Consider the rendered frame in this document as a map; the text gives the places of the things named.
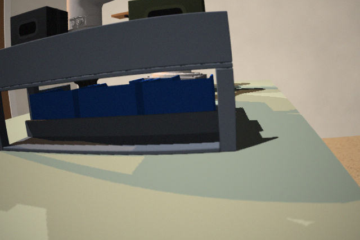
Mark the grey metal shelf frame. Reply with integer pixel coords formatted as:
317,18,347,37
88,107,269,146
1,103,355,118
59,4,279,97
0,11,237,155

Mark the blue bin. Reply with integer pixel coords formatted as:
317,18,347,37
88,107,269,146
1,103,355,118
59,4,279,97
78,79,153,117
142,74,216,115
29,88,80,120
129,75,180,84

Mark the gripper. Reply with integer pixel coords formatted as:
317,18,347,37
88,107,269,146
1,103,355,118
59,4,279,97
74,79,98,88

